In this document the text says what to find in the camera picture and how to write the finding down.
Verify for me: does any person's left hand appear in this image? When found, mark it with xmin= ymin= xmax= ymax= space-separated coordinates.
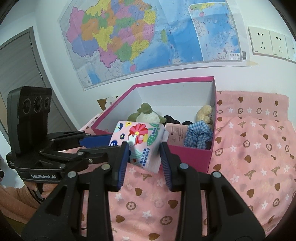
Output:
xmin=42 ymin=184 xmax=57 ymax=199

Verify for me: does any green and cream plush toy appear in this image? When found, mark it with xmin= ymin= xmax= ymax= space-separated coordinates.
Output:
xmin=128 ymin=103 xmax=167 ymax=124

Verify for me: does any floral print tissue pack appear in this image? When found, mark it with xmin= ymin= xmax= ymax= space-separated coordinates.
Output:
xmin=108 ymin=120 xmax=169 ymax=173

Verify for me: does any person's left forearm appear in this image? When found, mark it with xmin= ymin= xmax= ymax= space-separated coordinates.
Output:
xmin=0 ymin=183 xmax=44 ymax=224

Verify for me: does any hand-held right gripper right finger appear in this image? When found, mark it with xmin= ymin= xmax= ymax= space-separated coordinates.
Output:
xmin=160 ymin=141 xmax=265 ymax=241

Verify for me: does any colourful wall map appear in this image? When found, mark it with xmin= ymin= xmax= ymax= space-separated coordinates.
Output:
xmin=59 ymin=0 xmax=252 ymax=91

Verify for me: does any grey door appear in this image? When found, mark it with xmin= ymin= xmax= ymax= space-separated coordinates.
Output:
xmin=0 ymin=27 xmax=80 ymax=149

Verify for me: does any blue gingham scrunchie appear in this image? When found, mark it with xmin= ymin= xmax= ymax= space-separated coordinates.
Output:
xmin=184 ymin=120 xmax=213 ymax=150

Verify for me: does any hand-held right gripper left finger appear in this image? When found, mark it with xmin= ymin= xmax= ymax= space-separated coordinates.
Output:
xmin=21 ymin=141 xmax=129 ymax=241

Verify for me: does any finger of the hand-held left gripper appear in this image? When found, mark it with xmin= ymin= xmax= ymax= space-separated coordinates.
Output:
xmin=47 ymin=130 xmax=114 ymax=150
xmin=39 ymin=146 xmax=109 ymax=173

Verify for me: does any white wall socket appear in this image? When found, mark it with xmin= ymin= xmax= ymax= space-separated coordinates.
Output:
xmin=285 ymin=35 xmax=296 ymax=64
xmin=269 ymin=30 xmax=289 ymax=58
xmin=247 ymin=26 xmax=273 ymax=57

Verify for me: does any black scrunchie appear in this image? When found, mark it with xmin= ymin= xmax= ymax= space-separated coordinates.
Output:
xmin=163 ymin=115 xmax=192 ymax=126

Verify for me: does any pink cardboard box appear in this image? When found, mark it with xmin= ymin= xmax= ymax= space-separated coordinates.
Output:
xmin=91 ymin=76 xmax=218 ymax=174

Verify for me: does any cream printed pillow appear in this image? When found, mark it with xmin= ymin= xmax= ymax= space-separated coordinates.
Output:
xmin=106 ymin=95 xmax=123 ymax=107

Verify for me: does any pink printed blanket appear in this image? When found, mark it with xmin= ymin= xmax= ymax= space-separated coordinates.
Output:
xmin=79 ymin=90 xmax=296 ymax=241

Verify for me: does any brown headboard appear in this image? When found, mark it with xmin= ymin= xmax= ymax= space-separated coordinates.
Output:
xmin=97 ymin=98 xmax=109 ymax=111

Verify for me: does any beige plush bear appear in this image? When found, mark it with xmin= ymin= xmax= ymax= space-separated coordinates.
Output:
xmin=196 ymin=105 xmax=213 ymax=128

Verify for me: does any pink packet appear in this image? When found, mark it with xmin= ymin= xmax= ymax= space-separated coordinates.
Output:
xmin=165 ymin=123 xmax=189 ymax=147

